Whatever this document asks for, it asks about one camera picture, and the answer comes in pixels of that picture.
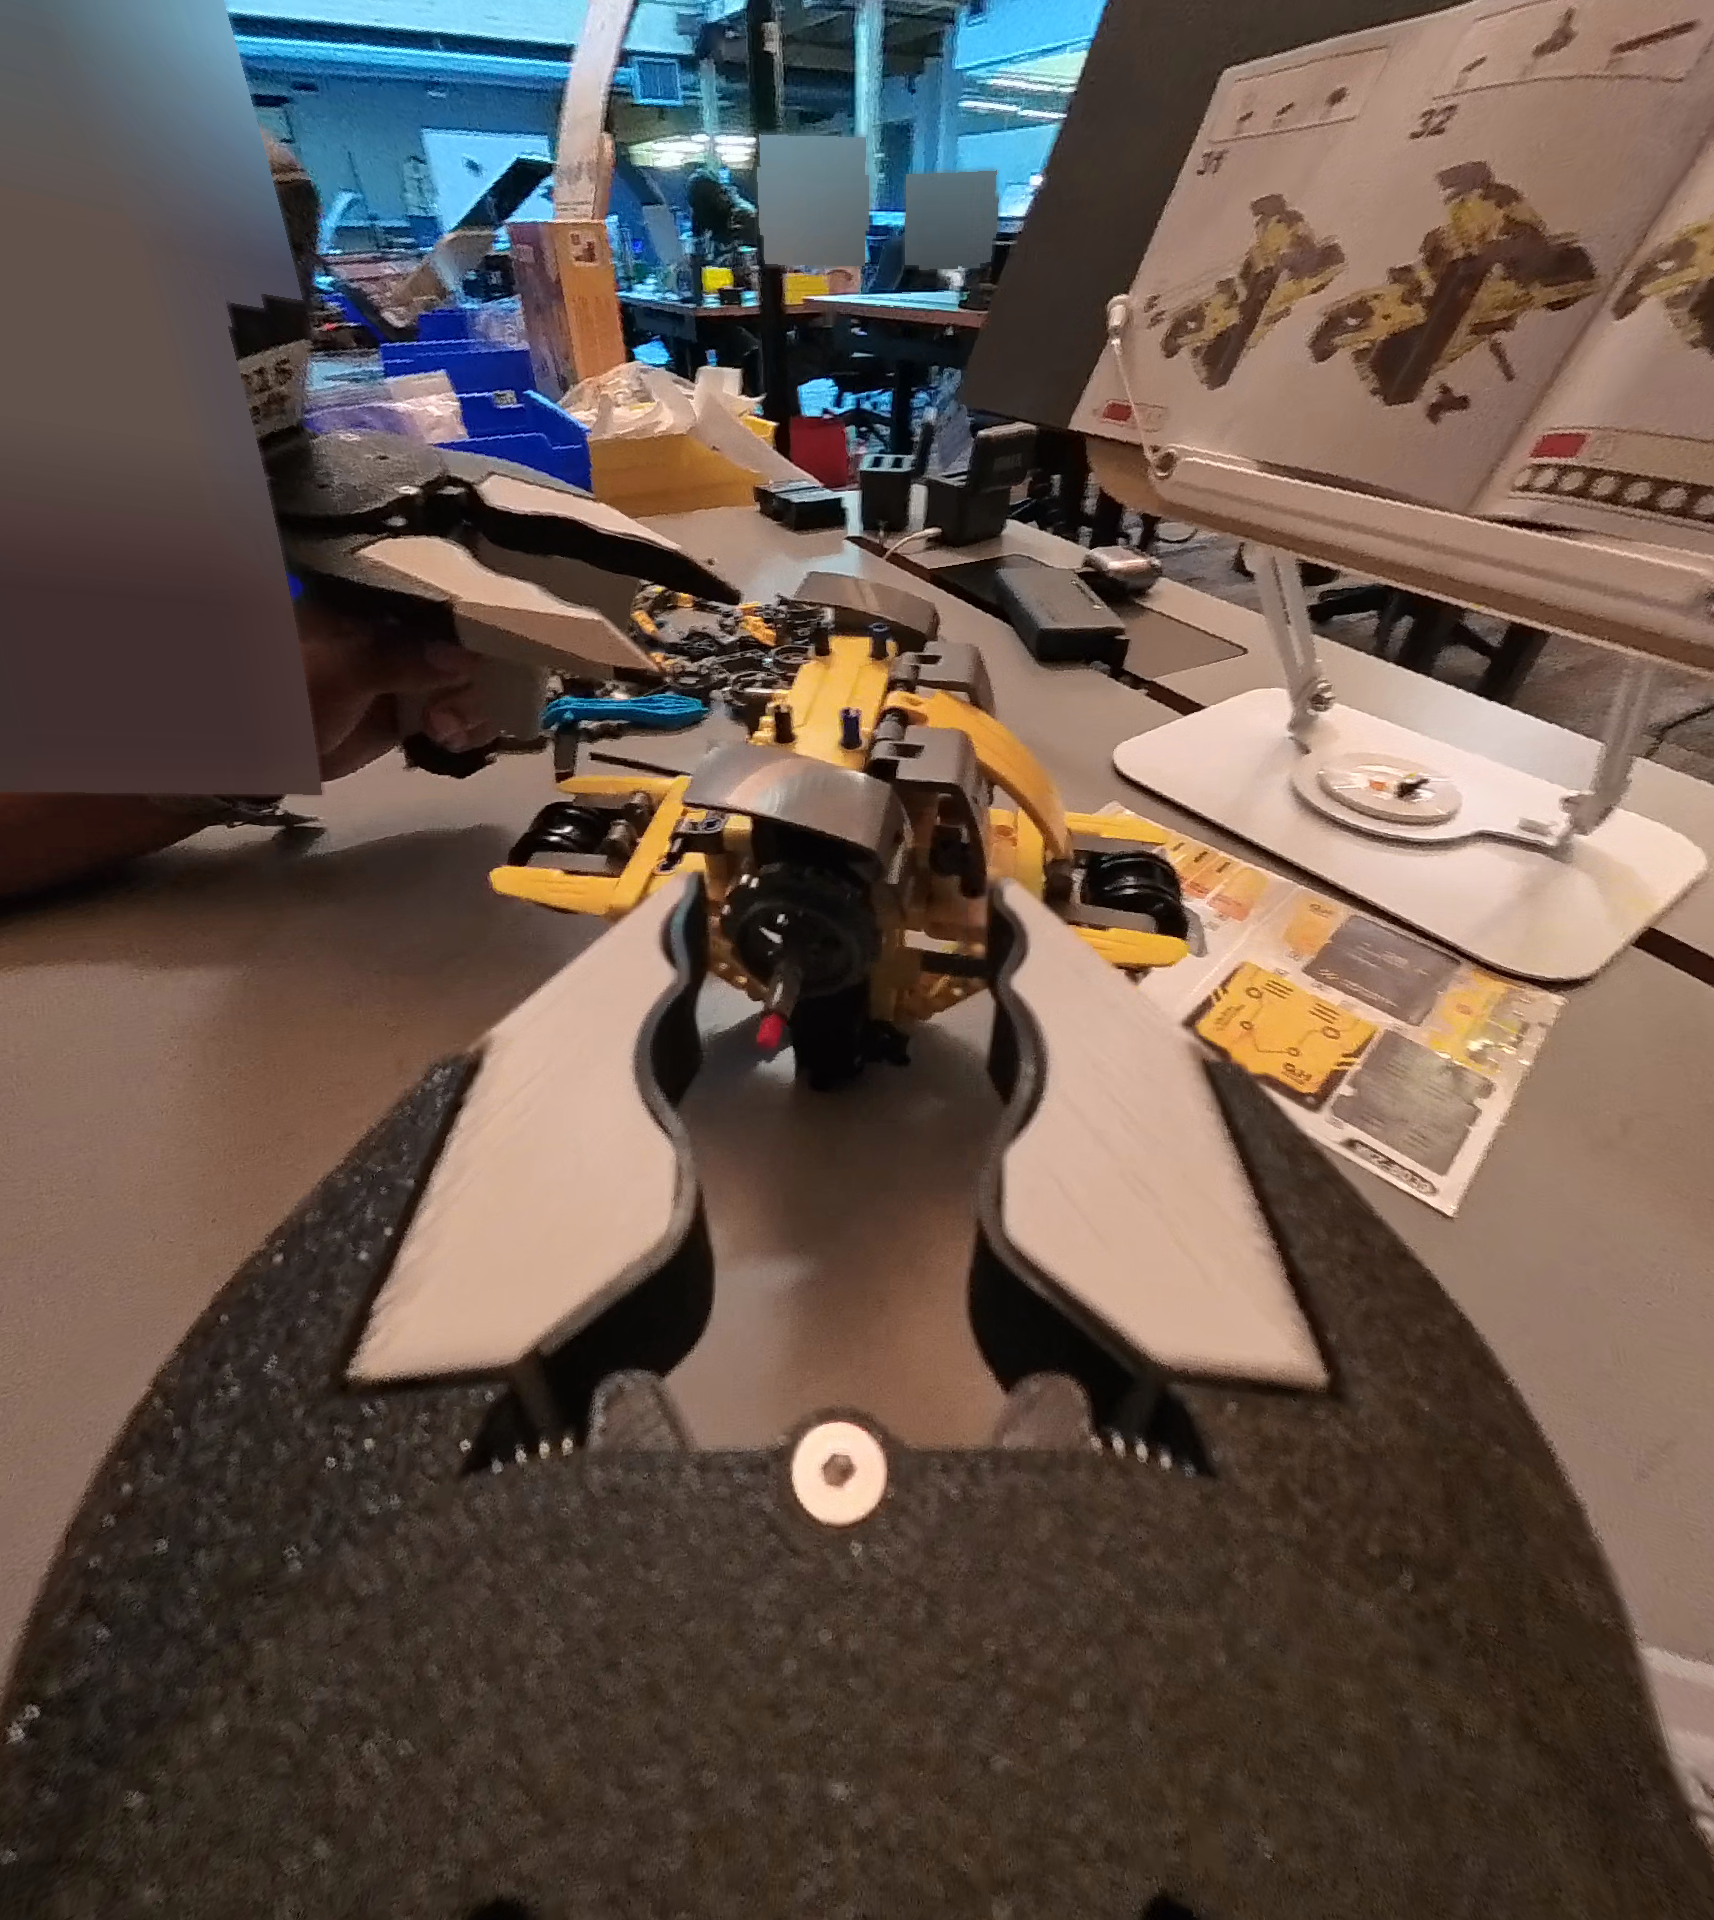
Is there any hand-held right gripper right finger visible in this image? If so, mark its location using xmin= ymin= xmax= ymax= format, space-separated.
xmin=969 ymin=878 xmax=1332 ymax=1450

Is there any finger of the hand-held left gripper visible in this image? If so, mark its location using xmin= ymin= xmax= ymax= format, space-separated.
xmin=475 ymin=476 xmax=742 ymax=606
xmin=355 ymin=535 xmax=669 ymax=678

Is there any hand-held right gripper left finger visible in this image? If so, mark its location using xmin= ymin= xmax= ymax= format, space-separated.
xmin=344 ymin=872 xmax=716 ymax=1450

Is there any yellow grey brick toy vehicle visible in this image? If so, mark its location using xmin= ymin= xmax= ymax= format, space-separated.
xmin=489 ymin=569 xmax=1196 ymax=1097

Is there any white metal book stand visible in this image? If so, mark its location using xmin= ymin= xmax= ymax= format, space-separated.
xmin=1083 ymin=291 xmax=1714 ymax=983

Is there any instruction booklet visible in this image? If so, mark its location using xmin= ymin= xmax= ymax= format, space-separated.
xmin=1070 ymin=0 xmax=1714 ymax=549

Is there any person's left forearm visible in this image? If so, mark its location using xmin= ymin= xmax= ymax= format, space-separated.
xmin=0 ymin=792 xmax=326 ymax=961

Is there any person's left hand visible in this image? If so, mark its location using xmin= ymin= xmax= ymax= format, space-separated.
xmin=299 ymin=591 xmax=459 ymax=790

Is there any blue storage bin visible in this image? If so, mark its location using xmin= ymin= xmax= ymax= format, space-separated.
xmin=436 ymin=385 xmax=596 ymax=498
xmin=376 ymin=305 xmax=537 ymax=395

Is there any yellow box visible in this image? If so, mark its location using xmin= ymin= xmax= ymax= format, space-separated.
xmin=586 ymin=401 xmax=818 ymax=520

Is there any clear plastic bag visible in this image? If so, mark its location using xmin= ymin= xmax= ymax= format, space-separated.
xmin=556 ymin=359 xmax=777 ymax=450

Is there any pile of loose brick parts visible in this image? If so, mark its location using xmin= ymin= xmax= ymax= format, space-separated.
xmin=628 ymin=575 xmax=818 ymax=708

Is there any printed cardboard box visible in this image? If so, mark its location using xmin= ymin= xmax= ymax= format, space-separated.
xmin=504 ymin=215 xmax=634 ymax=399

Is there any yellow grey sticker sheet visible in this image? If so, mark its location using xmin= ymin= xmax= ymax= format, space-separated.
xmin=1097 ymin=801 xmax=1568 ymax=1219

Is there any wooden-top desk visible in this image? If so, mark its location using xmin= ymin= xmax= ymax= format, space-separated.
xmin=804 ymin=291 xmax=987 ymax=437

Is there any black upright charger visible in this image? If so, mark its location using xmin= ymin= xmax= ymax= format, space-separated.
xmin=924 ymin=422 xmax=1042 ymax=549

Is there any flat black box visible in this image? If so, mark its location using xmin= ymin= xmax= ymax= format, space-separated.
xmin=996 ymin=552 xmax=1132 ymax=661

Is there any blue string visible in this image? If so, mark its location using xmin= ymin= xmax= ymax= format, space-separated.
xmin=542 ymin=674 xmax=713 ymax=738

